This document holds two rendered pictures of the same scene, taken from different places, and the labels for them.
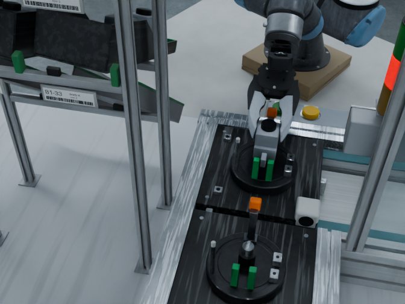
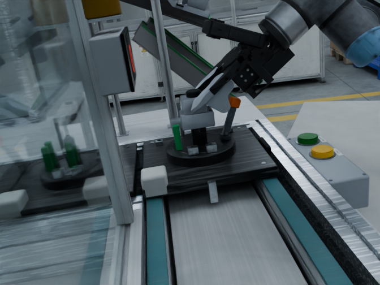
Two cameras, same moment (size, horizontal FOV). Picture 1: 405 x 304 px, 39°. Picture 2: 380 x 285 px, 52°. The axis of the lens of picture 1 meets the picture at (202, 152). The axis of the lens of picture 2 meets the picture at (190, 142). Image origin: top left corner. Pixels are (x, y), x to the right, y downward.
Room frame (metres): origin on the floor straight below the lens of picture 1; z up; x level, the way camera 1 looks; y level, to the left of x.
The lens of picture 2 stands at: (0.64, -0.84, 1.28)
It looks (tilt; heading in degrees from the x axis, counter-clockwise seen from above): 21 degrees down; 76
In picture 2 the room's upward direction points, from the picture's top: 9 degrees counter-clockwise
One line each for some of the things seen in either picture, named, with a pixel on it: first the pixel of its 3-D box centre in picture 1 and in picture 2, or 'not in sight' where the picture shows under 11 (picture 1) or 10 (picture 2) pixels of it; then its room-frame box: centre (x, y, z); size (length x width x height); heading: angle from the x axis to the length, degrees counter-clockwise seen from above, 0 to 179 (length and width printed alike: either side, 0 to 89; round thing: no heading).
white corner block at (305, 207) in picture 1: (307, 212); (154, 181); (0.72, -0.21, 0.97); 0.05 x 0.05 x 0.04; 79
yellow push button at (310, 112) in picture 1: (310, 113); (322, 153); (1.02, -0.25, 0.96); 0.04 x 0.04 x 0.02
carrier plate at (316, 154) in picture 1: (263, 172); (202, 156); (0.83, -0.13, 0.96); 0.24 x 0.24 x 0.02; 79
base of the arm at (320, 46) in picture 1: (299, 38); not in sight; (1.37, -0.27, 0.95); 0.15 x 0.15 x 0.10
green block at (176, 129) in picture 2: (269, 170); (177, 137); (0.78, -0.13, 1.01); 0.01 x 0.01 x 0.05; 79
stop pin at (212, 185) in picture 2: (322, 187); (212, 191); (0.81, -0.25, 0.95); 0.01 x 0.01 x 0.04; 79
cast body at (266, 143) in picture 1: (266, 140); (190, 108); (0.82, -0.13, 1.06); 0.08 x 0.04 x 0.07; 169
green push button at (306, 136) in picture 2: (280, 109); (307, 140); (1.04, -0.18, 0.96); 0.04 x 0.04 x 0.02
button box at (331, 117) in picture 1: (308, 123); (322, 168); (1.02, -0.25, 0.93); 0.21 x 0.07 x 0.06; 79
